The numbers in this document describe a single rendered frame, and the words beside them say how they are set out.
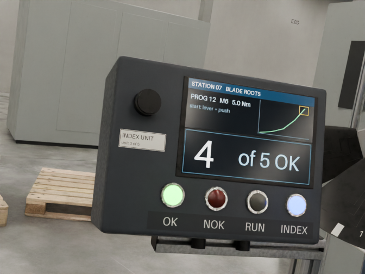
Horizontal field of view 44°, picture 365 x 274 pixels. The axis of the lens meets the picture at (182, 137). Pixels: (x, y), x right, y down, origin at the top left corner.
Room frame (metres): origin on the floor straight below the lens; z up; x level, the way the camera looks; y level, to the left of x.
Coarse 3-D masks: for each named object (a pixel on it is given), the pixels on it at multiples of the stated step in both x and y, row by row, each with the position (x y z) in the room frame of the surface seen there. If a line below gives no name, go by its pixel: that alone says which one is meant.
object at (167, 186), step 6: (168, 186) 0.47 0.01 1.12; (174, 186) 0.47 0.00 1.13; (180, 186) 0.48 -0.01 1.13; (162, 192) 0.47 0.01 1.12; (168, 192) 0.47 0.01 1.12; (174, 192) 0.47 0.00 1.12; (180, 192) 0.47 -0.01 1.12; (162, 198) 0.47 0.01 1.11; (168, 198) 0.46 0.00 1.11; (174, 198) 0.47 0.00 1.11; (180, 198) 0.47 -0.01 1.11; (168, 204) 0.47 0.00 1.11; (174, 204) 0.47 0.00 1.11
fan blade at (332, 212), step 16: (352, 176) 1.12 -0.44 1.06; (336, 192) 1.10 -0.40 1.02; (352, 192) 1.09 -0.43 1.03; (320, 208) 1.09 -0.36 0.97; (336, 208) 1.07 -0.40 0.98; (352, 208) 1.06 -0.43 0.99; (320, 224) 1.06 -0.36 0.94; (336, 224) 1.05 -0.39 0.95; (352, 224) 1.04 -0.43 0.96; (352, 240) 1.01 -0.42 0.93
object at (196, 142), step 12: (192, 132) 0.50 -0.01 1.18; (204, 132) 0.50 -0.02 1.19; (216, 132) 0.50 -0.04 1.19; (192, 144) 0.49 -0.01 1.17; (204, 144) 0.50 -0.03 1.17; (216, 144) 0.50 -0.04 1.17; (192, 156) 0.49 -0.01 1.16; (204, 156) 0.49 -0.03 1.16; (216, 156) 0.50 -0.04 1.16; (192, 168) 0.49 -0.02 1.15; (204, 168) 0.49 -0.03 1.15; (216, 168) 0.50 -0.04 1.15
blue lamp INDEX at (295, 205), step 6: (288, 198) 0.51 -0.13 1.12; (294, 198) 0.51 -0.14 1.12; (300, 198) 0.51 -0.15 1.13; (288, 204) 0.51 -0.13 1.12; (294, 204) 0.51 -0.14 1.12; (300, 204) 0.51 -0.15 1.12; (288, 210) 0.51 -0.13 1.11; (294, 210) 0.51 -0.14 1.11; (300, 210) 0.51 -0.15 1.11; (294, 216) 0.51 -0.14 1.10
